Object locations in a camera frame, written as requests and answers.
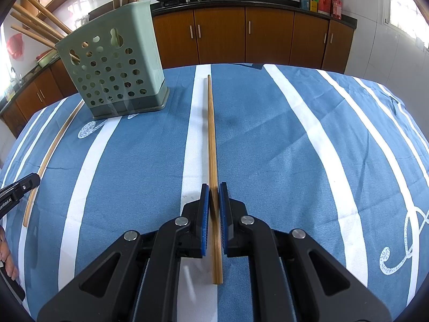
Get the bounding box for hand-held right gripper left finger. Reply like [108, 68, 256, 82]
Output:
[37, 184, 210, 322]

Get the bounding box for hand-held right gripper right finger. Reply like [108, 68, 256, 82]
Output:
[219, 182, 393, 322]

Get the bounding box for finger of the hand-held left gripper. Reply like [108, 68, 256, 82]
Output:
[0, 173, 41, 202]

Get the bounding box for green perforated utensil holder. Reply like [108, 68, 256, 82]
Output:
[54, 0, 170, 120]

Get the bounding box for person's left hand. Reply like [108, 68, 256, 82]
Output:
[0, 225, 19, 280]

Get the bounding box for blue white striped tablecloth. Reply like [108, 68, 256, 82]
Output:
[0, 63, 429, 322]

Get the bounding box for green plastic basin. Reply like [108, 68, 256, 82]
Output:
[37, 50, 61, 68]

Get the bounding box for red hanging plastic bag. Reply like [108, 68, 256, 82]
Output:
[7, 34, 25, 61]

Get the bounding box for wooden base cabinets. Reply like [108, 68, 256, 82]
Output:
[0, 5, 357, 138]

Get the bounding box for black gas stove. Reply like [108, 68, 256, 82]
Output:
[157, 0, 245, 7]

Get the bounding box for black kitchen countertop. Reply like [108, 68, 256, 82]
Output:
[0, 0, 358, 116]

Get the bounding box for white framed window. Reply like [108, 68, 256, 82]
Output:
[385, 0, 429, 51]

